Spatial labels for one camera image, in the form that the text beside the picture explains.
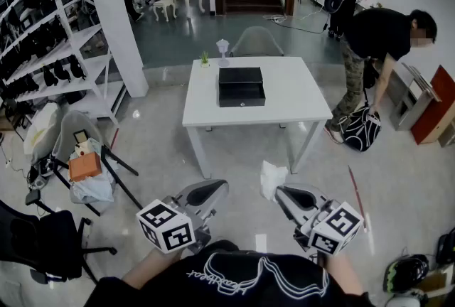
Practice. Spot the small picture frame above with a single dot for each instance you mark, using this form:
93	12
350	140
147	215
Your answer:
81	136

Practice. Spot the large white sack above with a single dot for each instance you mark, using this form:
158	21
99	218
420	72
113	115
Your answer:
42	128

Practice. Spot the white plastic bag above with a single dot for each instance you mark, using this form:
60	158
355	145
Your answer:
92	188

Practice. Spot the red board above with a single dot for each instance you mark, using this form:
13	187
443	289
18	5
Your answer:
435	103

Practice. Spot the person's right forearm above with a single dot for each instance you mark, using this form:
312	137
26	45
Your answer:
341	273

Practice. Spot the black office chair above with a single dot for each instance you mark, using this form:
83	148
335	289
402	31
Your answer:
53	241

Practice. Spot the grey wooden cabinet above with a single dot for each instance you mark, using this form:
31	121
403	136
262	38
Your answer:
409	103

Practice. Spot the person's black printed shirt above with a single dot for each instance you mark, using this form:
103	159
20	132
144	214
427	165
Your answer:
231	293

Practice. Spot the grey chair with black legs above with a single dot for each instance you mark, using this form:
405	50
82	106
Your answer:
73	128

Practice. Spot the black white-patterned bag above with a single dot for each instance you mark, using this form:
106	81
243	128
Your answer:
360	131

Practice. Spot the white table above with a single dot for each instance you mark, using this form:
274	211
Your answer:
284	96

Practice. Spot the white pillar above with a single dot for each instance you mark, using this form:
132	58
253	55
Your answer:
113	14

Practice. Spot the person's left forearm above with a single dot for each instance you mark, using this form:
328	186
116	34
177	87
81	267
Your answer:
149	268

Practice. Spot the black cash box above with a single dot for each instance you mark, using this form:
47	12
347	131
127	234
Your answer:
241	75

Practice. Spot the white stool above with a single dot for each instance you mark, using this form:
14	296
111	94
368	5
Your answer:
164	5

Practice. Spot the rows of black devices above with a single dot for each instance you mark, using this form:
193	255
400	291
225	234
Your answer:
46	35

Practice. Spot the grey shell chair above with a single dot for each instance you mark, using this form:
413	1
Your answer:
256	41

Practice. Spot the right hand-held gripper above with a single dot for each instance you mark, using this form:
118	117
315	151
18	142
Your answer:
337	227

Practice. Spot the white shelving rack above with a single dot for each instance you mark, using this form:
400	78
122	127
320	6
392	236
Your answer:
76	39

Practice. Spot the black green helmet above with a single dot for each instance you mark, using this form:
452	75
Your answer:
407	271

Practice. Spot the orange box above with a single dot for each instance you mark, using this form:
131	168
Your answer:
84	167

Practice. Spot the small white lantern lamp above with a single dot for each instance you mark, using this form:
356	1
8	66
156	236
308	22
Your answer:
223	46

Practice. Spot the small potted green plant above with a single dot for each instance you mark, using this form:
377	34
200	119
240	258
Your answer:
205	58

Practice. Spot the red stick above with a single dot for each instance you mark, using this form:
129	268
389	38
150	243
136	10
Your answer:
356	195

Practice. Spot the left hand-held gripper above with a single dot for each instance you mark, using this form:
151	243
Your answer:
170	227

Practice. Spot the black power adapter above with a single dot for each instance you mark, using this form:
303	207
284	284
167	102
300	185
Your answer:
32	197

